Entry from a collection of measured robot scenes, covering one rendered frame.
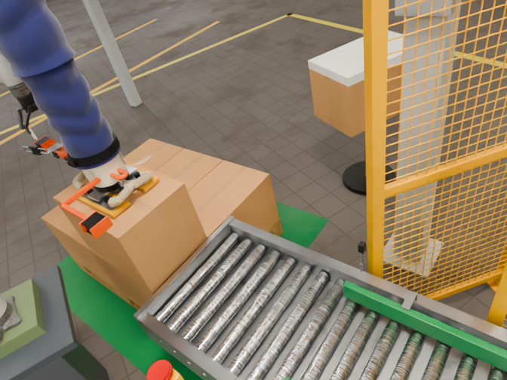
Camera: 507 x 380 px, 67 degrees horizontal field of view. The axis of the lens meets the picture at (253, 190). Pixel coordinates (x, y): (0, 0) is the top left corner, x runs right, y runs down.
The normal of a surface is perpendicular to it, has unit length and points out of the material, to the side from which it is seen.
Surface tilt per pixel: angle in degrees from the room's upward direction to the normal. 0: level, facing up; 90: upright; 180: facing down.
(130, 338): 0
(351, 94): 90
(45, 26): 91
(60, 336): 0
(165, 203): 90
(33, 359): 0
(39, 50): 100
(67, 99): 75
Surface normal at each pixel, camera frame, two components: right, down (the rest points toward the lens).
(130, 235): 0.77, 0.28
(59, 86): 0.54, 0.63
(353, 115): 0.46, 0.50
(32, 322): -0.18, -0.77
